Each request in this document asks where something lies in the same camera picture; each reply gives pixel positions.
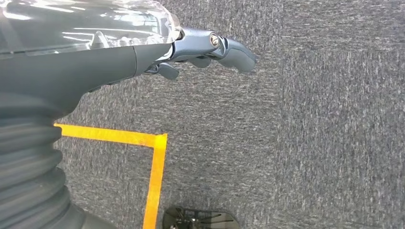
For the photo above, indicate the glossy black robot foot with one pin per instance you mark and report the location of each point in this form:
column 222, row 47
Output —
column 202, row 219

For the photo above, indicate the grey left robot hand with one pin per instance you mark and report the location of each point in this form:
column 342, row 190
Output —
column 79, row 63

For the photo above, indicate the yellow floor tape square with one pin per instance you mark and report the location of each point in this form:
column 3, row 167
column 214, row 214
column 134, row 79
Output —
column 155, row 177

